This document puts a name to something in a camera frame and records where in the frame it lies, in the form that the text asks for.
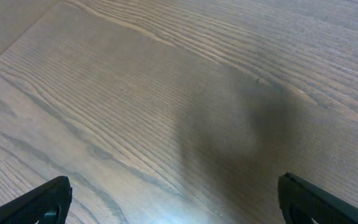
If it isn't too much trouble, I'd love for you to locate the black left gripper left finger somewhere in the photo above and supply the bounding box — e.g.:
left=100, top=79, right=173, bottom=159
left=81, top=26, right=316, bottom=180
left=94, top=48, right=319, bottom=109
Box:
left=0, top=176, right=72, bottom=224

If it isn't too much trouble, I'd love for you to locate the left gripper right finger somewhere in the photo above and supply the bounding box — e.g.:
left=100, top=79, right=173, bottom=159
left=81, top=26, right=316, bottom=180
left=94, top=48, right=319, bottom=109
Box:
left=278, top=172, right=358, bottom=224

